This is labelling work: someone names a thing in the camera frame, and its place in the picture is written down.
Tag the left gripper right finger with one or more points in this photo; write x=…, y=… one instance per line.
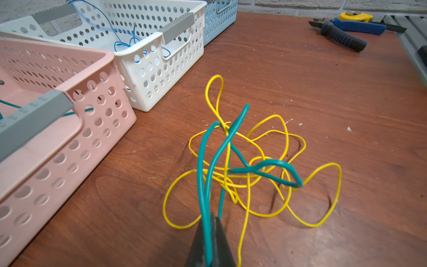
x=222, y=255

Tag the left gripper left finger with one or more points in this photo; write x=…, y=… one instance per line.
x=197, y=254

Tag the pink perforated basket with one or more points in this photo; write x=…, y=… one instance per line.
x=63, y=108

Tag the white perforated basket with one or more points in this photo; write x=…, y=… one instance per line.
x=155, y=42

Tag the blue perforated basket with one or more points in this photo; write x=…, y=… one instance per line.
x=219, y=15

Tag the yellow blue small tool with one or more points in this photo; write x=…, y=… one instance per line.
x=356, y=16

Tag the blue handled pliers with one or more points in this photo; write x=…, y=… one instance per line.
x=337, y=30

